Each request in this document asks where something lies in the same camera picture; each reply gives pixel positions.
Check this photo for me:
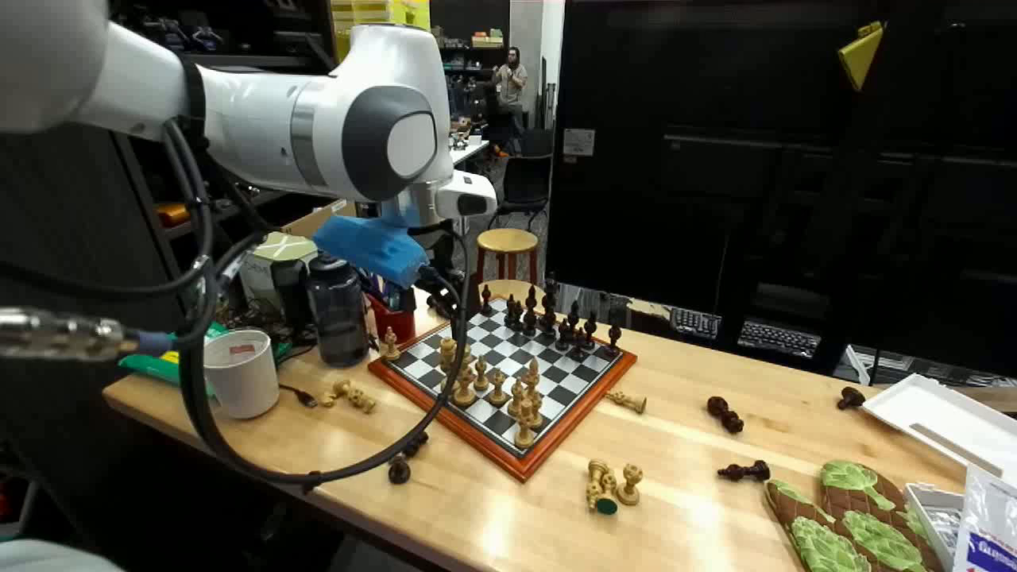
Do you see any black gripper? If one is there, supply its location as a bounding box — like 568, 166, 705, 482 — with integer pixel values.
413, 260, 472, 320

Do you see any tall white chess piece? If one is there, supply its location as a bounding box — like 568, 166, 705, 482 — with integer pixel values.
450, 368, 481, 409

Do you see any red cup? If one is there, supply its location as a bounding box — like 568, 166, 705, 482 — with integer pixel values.
366, 288, 419, 345

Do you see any round wooden stool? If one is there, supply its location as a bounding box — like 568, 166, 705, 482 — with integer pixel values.
469, 225, 543, 285

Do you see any black jar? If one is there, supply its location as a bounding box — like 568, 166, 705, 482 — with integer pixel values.
304, 250, 373, 368

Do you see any black office chair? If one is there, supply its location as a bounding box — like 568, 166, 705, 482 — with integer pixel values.
496, 123, 559, 233

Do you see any cardboard box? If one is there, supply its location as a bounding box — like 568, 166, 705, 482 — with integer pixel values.
280, 197, 360, 242

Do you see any cream lidded container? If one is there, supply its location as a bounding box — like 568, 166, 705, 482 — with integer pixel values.
234, 229, 322, 331

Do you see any white paper cup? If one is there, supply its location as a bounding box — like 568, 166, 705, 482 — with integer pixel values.
201, 328, 282, 424

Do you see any person in background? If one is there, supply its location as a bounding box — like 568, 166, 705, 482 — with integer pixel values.
490, 45, 530, 122

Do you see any green and white box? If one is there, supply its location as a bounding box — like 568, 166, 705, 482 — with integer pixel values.
117, 320, 231, 390

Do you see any yellow shelf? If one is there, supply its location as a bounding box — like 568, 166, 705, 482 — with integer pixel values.
326, 0, 436, 60

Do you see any black keyboard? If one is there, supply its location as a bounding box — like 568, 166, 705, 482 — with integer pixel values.
733, 314, 823, 359

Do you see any large black cabinet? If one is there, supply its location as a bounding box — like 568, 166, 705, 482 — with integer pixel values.
543, 0, 1017, 375

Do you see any green brown oven mitt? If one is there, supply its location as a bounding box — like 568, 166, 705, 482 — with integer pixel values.
760, 457, 950, 572

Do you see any yellow triangular sign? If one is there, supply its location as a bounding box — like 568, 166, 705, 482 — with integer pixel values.
835, 20, 885, 94

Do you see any white tray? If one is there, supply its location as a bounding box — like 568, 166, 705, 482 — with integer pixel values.
858, 372, 1017, 481

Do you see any clear plastic container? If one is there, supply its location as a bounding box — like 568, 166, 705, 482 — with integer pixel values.
903, 482, 967, 554

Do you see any plastic bag with blue print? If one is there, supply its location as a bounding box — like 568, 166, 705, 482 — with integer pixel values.
946, 463, 1017, 572

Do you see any chess board with orange frame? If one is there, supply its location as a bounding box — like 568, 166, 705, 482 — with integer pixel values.
366, 297, 642, 485

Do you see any small black cable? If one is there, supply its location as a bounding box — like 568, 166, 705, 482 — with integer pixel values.
280, 381, 322, 409

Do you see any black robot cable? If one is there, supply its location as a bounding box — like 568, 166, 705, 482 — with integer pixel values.
154, 50, 472, 493

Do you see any silver cable connector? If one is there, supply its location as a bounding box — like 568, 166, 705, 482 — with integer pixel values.
0, 302, 178, 365

